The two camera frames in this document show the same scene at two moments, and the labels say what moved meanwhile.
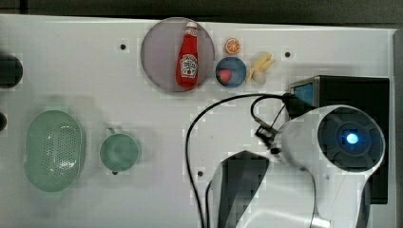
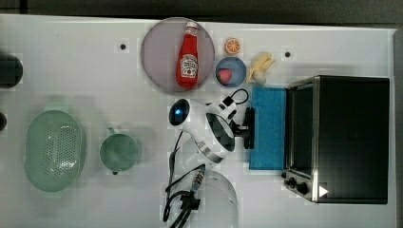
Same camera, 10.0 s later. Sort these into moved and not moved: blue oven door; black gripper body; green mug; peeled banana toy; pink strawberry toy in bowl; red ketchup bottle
Moved: blue oven door; black gripper body
Not moved: pink strawberry toy in bowl; green mug; peeled banana toy; red ketchup bottle
